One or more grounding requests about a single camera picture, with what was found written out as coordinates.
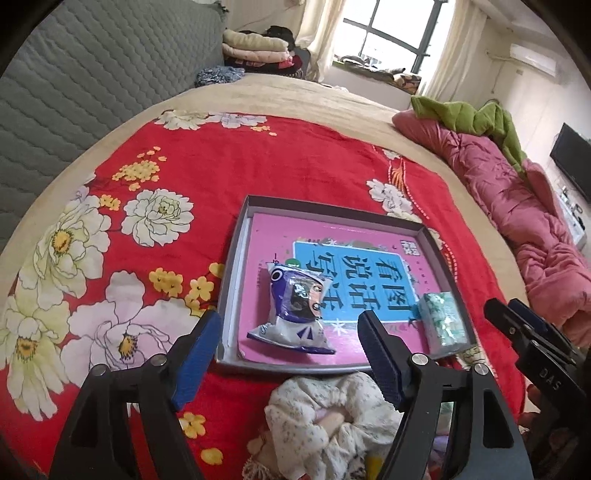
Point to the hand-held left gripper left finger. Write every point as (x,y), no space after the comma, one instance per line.
(198,355)

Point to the grey quilted headboard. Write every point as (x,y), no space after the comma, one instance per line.
(92,69)

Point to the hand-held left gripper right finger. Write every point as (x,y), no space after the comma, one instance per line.
(378,355)

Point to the purple snack packet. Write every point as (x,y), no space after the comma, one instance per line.
(295,304)

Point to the white television stand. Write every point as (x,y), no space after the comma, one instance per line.
(572,217)

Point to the dark red folded cloth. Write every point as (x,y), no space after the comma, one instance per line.
(291,67)

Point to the pink picture book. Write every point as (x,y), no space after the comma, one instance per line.
(272,230)

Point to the clothes on windowsill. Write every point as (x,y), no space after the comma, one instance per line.
(364,62)

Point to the green patterned tissue pack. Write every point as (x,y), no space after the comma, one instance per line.
(443,323)

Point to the grey shallow box tray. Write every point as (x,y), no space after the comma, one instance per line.
(233,258)

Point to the patterned cushion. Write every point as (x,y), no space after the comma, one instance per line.
(408,81)

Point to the black clothes pile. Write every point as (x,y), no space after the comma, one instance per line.
(279,33)

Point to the cream folded blanket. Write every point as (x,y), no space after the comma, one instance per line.
(254,41)

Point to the blue patterned cloth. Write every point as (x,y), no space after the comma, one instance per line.
(217,76)

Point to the pink quilt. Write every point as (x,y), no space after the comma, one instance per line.
(498,194)

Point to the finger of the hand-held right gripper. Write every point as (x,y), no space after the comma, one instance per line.
(526,311)
(503,318)

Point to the dark framed window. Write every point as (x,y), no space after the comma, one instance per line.
(392,32)

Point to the black television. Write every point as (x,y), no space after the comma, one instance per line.
(572,161)

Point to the cream floral cloth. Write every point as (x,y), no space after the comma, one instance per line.
(300,401)

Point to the cream plush toy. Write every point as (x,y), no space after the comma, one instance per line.
(261,454)

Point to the white air conditioner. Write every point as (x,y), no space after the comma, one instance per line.
(531,57)

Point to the pink folded blanket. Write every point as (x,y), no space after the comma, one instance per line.
(251,56)

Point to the cream curtain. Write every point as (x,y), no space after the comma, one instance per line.
(318,37)
(455,50)

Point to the green blanket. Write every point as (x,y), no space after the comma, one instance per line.
(461,115)

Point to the red floral blanket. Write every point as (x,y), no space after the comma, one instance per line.
(277,161)

